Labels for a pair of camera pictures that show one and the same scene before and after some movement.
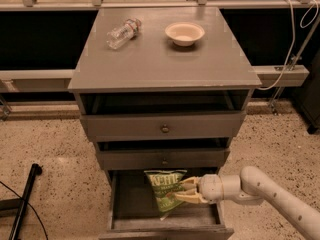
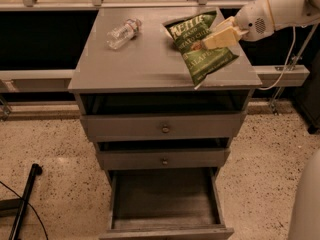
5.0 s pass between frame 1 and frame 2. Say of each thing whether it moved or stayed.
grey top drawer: stayed
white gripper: moved
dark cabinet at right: stayed
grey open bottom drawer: stayed
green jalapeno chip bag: moved
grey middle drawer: stayed
